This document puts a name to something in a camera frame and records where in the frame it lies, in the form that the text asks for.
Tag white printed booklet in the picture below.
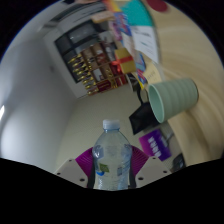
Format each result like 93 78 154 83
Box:
129 24 160 64

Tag yellow gift box red ribbon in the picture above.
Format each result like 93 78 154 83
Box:
111 47 138 75

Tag red orange booklet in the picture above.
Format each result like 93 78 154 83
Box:
101 0 124 14

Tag purple sign board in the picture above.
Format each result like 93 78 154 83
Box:
138 129 173 162

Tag orange standing card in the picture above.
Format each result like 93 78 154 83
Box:
90 10 116 24

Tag pale yellow notepad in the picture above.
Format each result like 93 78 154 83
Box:
141 59 163 84

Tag flat round red coaster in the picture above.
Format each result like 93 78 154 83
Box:
145 0 169 13

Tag ceiling tube light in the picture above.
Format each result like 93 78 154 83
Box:
0 104 6 122

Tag clear plastic water bottle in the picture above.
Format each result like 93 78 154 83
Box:
91 119 134 192

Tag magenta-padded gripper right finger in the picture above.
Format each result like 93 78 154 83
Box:
129 145 174 188

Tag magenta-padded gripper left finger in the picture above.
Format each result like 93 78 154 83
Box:
53 147 95 189

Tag pale green ribbed cup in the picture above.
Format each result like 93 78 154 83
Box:
146 77 200 124

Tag teal book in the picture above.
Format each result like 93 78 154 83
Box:
120 0 156 28

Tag blue patterned booklet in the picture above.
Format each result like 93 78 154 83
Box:
135 53 149 85

